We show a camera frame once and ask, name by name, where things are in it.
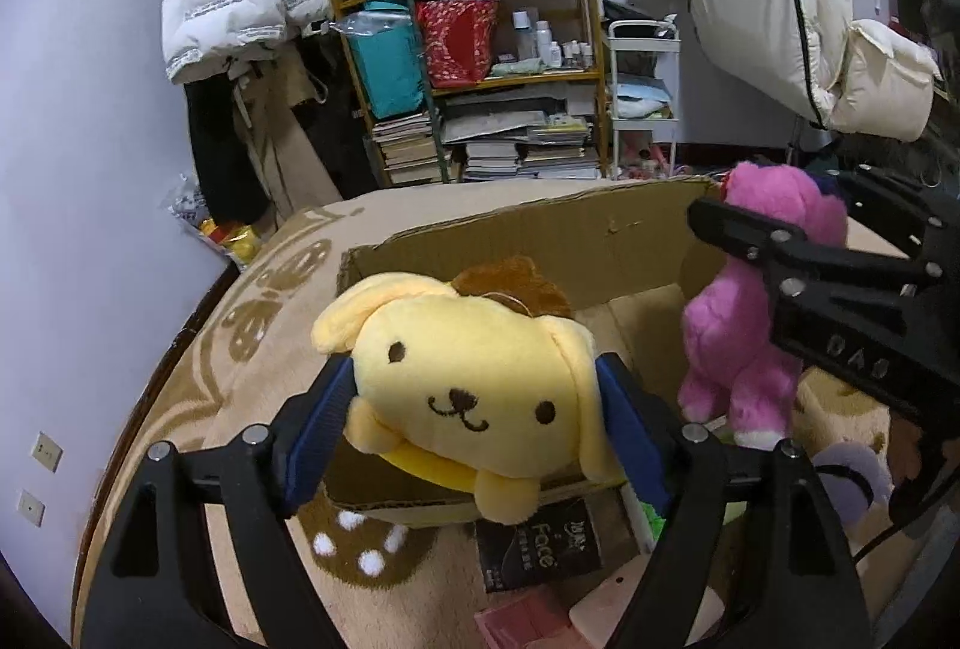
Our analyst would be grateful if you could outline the green tissue pack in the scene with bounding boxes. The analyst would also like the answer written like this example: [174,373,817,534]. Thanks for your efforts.
[620,484,664,555]

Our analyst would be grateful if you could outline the magenta plush bear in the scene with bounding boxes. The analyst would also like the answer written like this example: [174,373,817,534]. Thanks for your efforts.
[677,161,848,451]

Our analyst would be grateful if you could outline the purple haired plush doll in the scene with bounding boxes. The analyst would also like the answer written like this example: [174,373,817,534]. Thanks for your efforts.
[812,441,892,529]

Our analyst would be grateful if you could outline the black Face tissue pack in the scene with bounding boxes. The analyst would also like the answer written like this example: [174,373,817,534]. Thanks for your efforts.
[475,498,602,594]

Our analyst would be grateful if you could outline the pink plastic bags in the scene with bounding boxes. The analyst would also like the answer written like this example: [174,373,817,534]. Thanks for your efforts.
[473,585,590,649]

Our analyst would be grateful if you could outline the yellow dog plush toy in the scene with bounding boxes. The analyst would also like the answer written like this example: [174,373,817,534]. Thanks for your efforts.
[311,256,623,525]

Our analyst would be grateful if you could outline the cardboard box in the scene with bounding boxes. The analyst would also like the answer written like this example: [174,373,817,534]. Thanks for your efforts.
[320,172,925,628]

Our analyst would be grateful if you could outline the white rolling cart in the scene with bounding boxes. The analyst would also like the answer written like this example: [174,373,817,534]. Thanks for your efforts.
[605,13,682,179]

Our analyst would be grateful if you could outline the beige patterned carpet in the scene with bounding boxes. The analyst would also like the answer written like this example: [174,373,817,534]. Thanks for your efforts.
[70,179,932,649]

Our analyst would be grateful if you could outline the white recliner chair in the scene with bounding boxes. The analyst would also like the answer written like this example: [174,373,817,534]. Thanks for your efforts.
[690,0,939,142]

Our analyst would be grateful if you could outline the stack of books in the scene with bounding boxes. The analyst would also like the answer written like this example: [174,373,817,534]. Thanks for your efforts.
[373,86,601,186]

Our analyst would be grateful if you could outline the yellow wooden shelf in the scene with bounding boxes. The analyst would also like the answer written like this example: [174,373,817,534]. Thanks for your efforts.
[332,0,607,186]

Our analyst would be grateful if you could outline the red patterned bag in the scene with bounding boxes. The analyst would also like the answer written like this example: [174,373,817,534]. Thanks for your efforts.
[416,0,498,89]

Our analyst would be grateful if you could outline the teal bag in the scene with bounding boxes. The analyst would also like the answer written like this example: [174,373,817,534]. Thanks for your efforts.
[347,0,423,121]

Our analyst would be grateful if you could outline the beige hanging coat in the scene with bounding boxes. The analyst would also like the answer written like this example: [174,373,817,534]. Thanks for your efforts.
[233,44,340,223]

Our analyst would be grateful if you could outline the lower wall socket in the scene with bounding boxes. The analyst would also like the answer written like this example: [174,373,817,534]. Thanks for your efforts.
[16,490,46,527]

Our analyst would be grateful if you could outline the wall socket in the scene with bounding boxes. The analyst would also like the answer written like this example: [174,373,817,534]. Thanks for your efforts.
[31,433,64,473]
[16,490,46,527]

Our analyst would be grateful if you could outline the upper wall socket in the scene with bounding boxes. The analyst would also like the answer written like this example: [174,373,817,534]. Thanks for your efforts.
[31,433,64,473]

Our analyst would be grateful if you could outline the bag of toys by wall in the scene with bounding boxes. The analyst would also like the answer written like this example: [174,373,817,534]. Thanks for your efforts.
[164,174,260,268]

